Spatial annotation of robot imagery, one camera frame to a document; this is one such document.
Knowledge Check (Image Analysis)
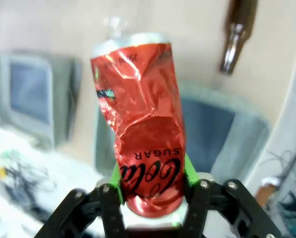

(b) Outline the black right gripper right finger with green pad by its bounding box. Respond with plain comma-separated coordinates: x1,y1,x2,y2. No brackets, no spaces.
180,155,283,238

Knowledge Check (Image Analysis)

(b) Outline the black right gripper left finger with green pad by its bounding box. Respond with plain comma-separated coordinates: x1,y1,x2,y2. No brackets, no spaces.
35,164,126,238

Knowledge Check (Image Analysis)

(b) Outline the crushed red cola can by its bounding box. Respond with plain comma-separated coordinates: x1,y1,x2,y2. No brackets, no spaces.
89,33,189,221

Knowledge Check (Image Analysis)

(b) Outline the black cable tangle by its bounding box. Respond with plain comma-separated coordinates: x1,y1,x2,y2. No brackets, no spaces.
2,158,58,216

